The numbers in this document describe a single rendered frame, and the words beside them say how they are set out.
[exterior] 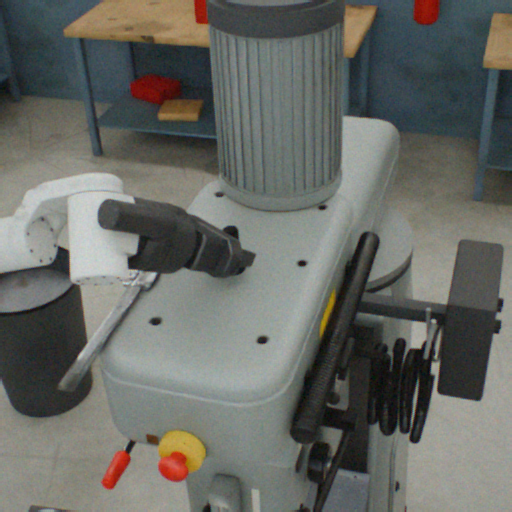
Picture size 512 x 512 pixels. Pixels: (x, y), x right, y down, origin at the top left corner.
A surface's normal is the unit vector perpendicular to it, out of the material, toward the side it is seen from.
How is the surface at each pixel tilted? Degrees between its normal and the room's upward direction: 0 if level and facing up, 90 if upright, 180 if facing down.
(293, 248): 0
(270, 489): 90
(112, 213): 56
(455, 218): 0
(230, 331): 0
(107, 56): 90
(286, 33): 90
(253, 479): 90
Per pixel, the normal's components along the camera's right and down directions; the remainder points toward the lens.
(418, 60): -0.29, 0.57
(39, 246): 0.92, -0.15
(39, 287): -0.04, -0.81
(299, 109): 0.33, 0.54
